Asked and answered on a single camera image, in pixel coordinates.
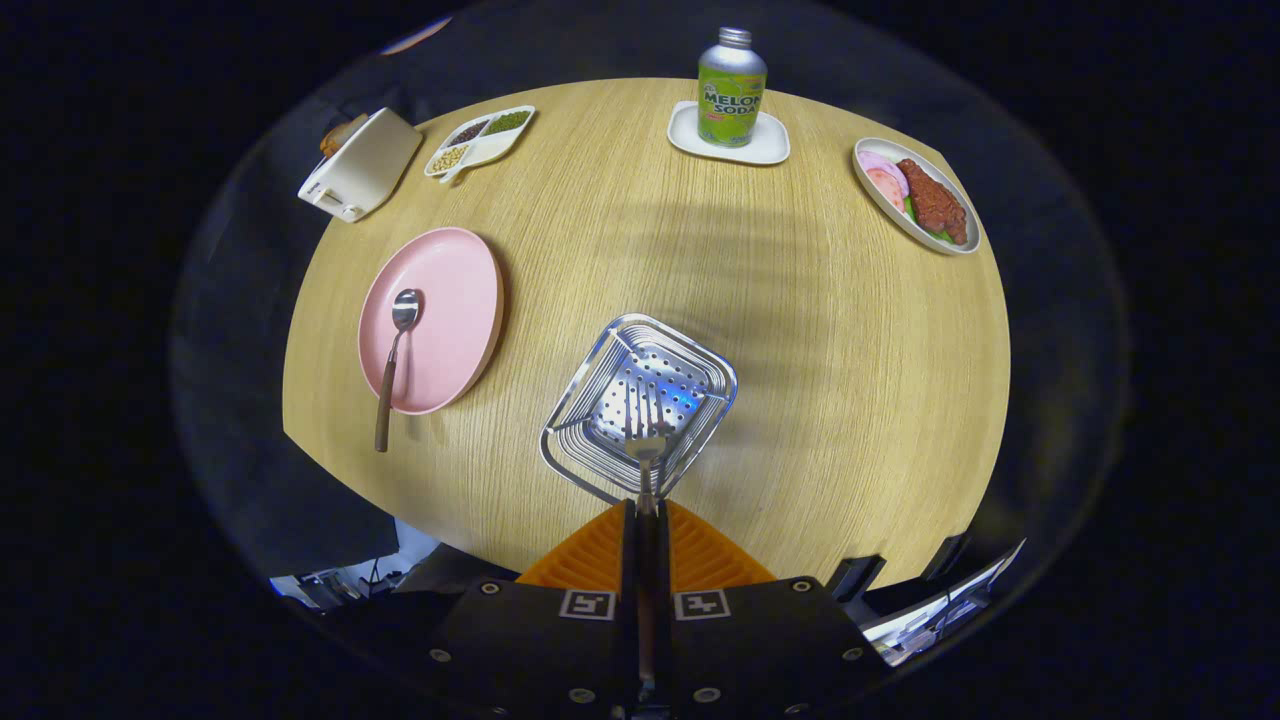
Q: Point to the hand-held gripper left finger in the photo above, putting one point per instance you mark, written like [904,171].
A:
[540,640]

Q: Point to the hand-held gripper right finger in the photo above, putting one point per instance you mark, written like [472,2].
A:
[760,640]

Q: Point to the white printed sheet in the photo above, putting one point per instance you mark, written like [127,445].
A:
[950,610]

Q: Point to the perforated metal drain basket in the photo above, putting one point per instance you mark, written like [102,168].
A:
[695,370]

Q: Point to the pink round plate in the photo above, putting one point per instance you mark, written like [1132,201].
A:
[450,320]

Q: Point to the white oval food plate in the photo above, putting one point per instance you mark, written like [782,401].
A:
[880,215]

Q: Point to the pink ham slice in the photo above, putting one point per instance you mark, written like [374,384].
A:
[886,188]

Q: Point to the brown fried meat piece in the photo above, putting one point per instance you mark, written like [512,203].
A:
[935,200]

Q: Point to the yellow beans heap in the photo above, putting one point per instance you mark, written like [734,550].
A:
[449,158]

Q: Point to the white square coaster tray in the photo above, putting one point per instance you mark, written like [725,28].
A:
[770,148]

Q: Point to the white divided dish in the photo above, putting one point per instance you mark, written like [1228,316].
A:
[490,150]

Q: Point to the pale purple round slice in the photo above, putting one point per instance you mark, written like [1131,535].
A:
[876,160]

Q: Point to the white toaster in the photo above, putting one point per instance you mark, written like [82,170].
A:
[365,165]

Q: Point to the dark red beans heap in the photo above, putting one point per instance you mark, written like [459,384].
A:
[468,133]

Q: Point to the green beans heap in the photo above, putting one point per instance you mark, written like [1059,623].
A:
[508,122]

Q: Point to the brown toast slice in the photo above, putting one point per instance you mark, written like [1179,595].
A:
[340,135]

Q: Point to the green soda bottle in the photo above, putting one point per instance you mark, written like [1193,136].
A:
[732,95]

